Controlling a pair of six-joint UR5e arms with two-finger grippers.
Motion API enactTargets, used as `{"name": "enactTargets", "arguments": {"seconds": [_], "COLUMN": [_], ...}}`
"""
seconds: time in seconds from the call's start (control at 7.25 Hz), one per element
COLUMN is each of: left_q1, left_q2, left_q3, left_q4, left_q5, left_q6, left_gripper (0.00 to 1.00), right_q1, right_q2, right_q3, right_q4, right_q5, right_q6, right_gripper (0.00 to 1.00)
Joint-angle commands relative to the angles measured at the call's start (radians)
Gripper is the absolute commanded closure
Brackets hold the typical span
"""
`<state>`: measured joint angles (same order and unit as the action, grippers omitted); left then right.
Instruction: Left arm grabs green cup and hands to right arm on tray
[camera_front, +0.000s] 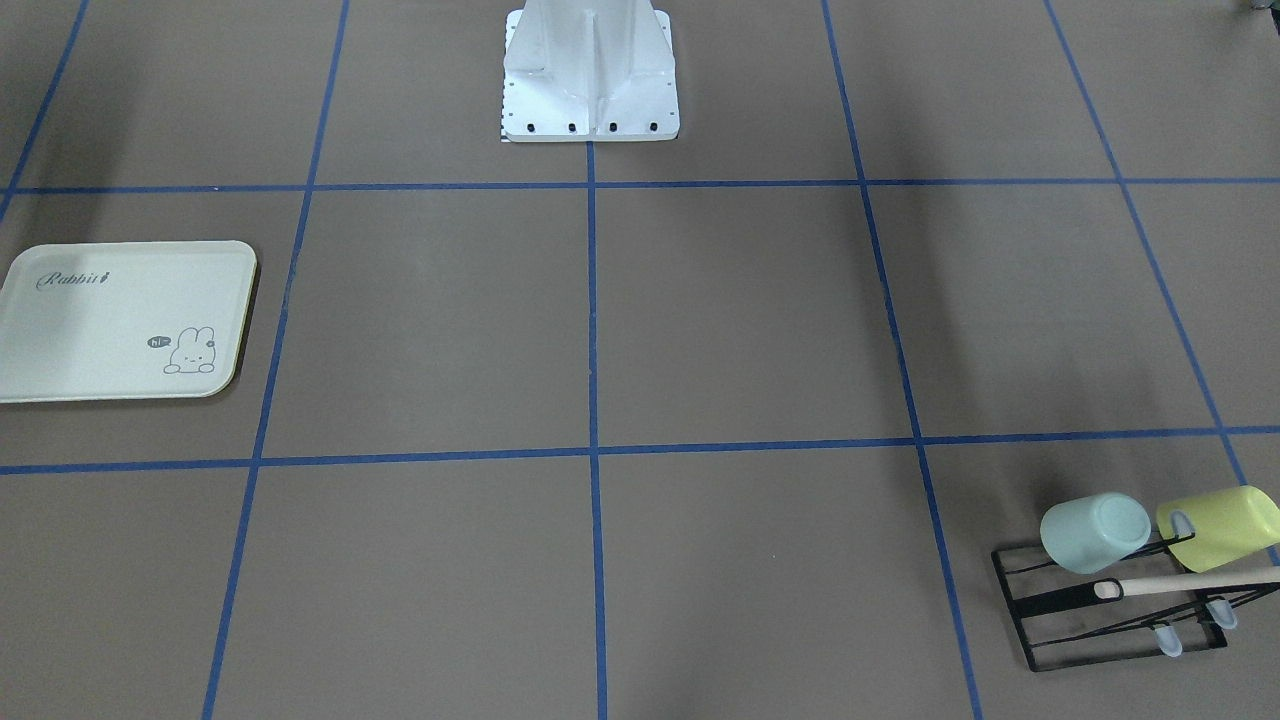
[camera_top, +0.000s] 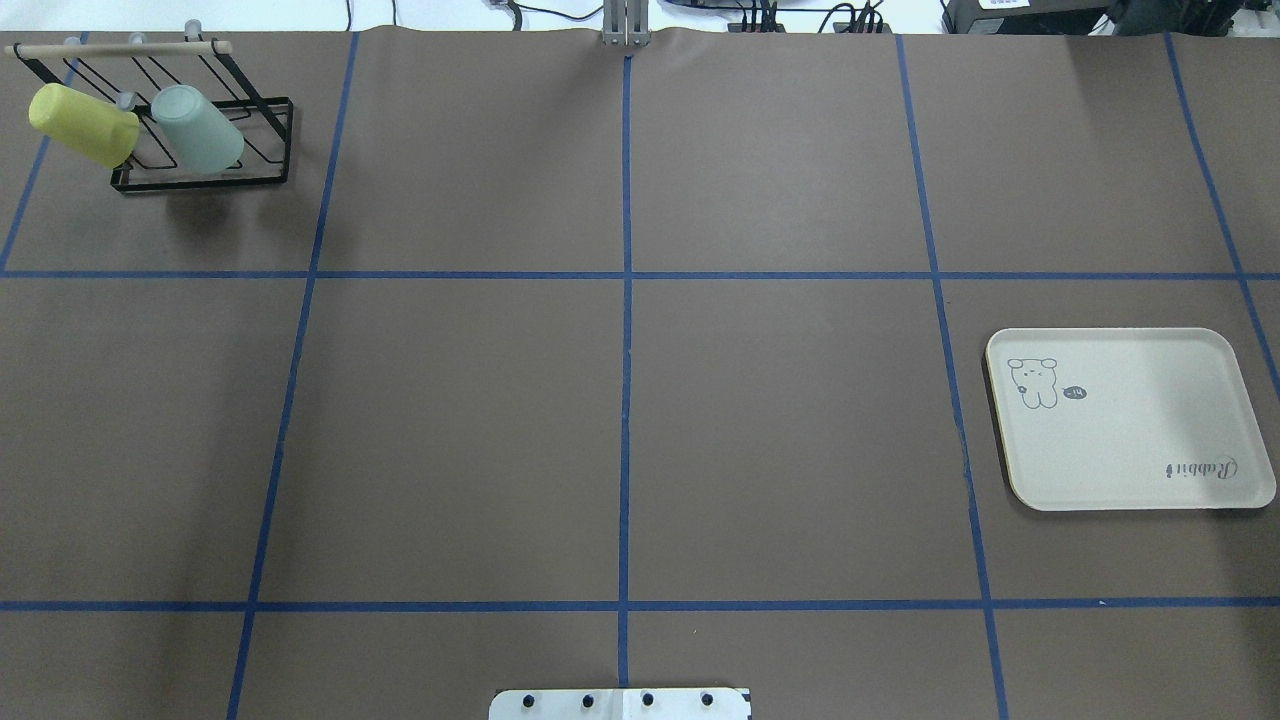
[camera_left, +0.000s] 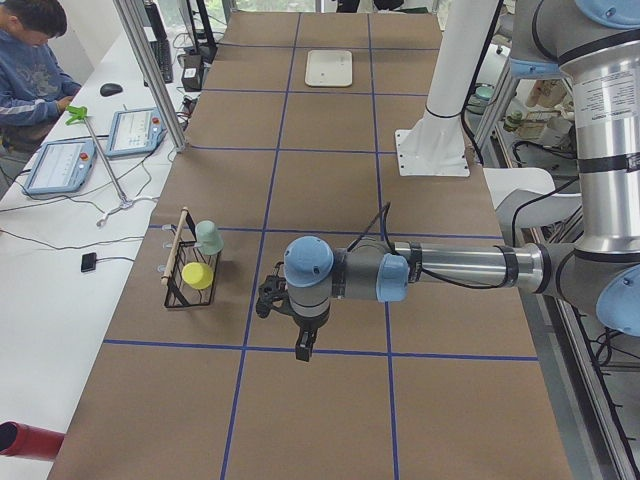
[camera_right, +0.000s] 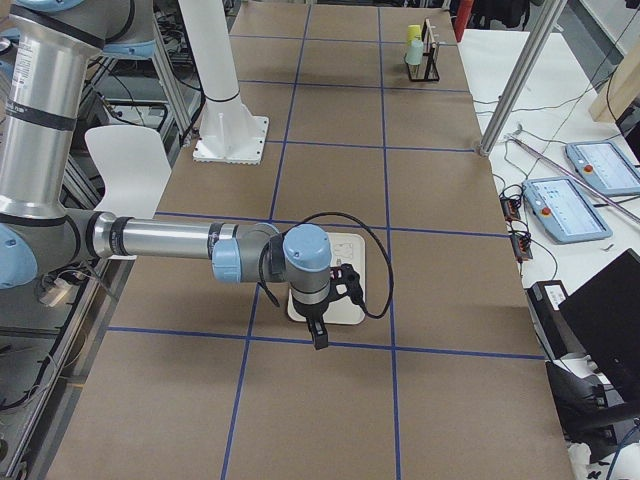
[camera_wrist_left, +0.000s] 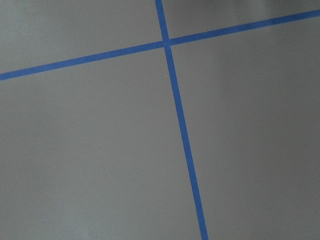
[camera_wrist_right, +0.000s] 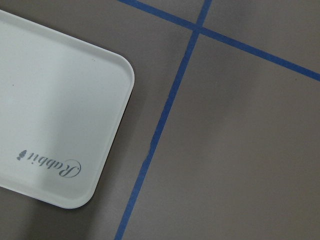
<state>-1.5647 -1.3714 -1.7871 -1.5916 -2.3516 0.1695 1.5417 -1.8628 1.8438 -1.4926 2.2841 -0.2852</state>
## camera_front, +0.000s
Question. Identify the light green cup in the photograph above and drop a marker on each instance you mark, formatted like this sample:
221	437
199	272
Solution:
1088	534

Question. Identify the cream rabbit tray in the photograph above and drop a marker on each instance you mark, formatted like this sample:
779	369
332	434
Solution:
124	321

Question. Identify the yellow cup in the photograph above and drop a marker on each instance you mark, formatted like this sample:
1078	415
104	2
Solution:
1208	531

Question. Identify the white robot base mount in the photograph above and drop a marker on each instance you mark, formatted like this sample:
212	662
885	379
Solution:
589	71

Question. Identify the black wire cup rack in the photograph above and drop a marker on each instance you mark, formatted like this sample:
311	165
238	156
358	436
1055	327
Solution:
1146	605

